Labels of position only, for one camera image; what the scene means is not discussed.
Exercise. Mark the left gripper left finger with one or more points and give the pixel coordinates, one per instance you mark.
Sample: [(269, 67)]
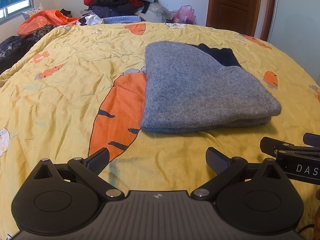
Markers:
[(62, 198)]

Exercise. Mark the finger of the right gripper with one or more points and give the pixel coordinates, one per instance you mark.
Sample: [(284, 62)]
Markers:
[(272, 146), (311, 139)]

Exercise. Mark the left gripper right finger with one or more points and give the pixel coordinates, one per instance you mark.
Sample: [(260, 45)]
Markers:
[(252, 197)]

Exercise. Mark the navy and grey knit sweater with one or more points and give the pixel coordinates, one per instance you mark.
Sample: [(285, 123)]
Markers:
[(188, 90)]

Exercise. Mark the light blue folded blanket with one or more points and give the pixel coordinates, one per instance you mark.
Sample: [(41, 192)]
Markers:
[(122, 19)]

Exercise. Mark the orange plastic bag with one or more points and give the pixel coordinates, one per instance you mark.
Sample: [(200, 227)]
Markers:
[(42, 18)]

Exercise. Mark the white wardrobe with flower decals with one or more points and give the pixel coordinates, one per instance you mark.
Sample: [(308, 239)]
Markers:
[(295, 31)]

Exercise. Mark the dark patterned clothes at left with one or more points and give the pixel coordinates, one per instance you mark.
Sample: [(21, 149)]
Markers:
[(14, 48)]

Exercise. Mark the blue floral pillow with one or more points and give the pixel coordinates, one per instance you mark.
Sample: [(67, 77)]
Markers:
[(28, 13)]

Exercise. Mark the brown wooden door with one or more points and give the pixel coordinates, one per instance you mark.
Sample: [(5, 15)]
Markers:
[(236, 15)]

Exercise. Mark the yellow carrot print quilt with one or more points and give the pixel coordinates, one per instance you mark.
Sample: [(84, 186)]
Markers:
[(51, 97)]

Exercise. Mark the pink plastic bag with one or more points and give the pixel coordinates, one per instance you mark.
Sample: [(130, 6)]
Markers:
[(184, 15)]

